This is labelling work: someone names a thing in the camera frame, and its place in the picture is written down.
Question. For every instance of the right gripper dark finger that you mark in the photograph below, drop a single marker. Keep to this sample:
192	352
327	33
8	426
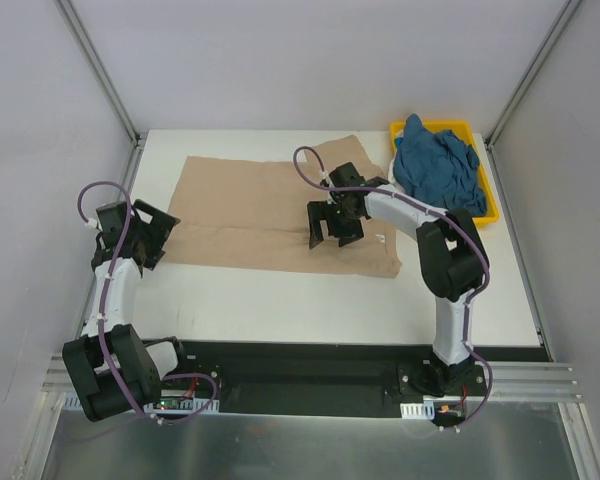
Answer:
349	234
317	213

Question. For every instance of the yellow plastic bin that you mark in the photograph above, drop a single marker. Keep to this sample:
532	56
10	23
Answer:
463	130

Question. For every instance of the blue t shirt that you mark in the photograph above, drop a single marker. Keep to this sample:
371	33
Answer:
439	168

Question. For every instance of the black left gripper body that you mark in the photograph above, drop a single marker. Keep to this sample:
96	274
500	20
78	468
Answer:
153	232

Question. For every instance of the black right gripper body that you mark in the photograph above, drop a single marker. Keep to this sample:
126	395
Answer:
333	218

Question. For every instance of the white cable duct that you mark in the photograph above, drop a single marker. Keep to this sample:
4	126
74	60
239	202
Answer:
175	405
418	411

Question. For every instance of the white cloth in bin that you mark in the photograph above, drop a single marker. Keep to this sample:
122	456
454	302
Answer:
396	139

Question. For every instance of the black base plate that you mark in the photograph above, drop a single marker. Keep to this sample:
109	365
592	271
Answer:
364	381

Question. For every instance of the left aluminium frame post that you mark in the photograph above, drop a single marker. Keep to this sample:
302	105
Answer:
75	24

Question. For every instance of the beige t shirt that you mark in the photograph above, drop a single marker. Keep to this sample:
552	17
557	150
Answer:
252	214

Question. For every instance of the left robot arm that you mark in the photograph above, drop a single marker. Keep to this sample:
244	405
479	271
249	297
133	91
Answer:
118	263

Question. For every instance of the right white cable duct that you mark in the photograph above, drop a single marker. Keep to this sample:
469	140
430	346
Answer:
418	411

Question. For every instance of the aluminium frame post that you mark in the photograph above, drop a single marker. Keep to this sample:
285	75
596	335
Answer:
75	24
557	29

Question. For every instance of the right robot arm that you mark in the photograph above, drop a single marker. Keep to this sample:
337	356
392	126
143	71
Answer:
453	262

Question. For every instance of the aluminium front rail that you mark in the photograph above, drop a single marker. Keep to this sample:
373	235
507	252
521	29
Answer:
549	382

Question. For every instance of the left white cable duct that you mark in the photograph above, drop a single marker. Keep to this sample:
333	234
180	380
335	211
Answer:
175	405

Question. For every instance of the right aluminium frame post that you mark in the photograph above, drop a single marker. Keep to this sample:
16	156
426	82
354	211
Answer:
557	29

